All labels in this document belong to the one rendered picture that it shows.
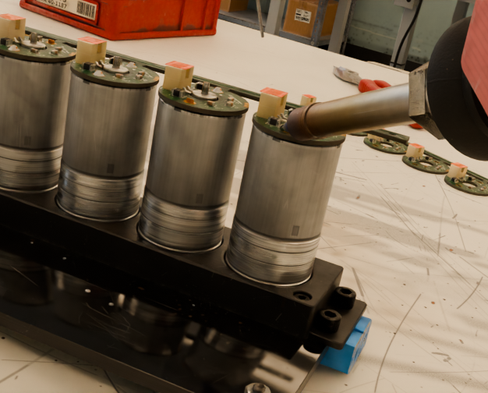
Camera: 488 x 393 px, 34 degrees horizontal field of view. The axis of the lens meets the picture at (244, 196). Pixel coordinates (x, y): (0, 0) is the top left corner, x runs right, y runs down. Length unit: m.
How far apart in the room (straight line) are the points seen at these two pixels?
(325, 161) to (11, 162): 0.09
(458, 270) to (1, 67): 0.18
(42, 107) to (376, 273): 0.13
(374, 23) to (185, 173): 4.69
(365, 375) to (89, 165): 0.10
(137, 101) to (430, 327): 0.12
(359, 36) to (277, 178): 4.73
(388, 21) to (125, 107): 4.65
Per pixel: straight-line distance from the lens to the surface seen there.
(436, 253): 0.32
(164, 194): 0.22
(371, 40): 4.90
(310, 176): 0.20
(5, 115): 0.24
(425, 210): 0.36
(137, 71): 0.24
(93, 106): 0.22
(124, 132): 0.23
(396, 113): 0.16
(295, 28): 4.59
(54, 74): 0.24
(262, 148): 0.20
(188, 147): 0.21
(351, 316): 0.23
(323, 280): 0.22
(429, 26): 4.78
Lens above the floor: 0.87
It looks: 21 degrees down
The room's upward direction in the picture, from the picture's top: 12 degrees clockwise
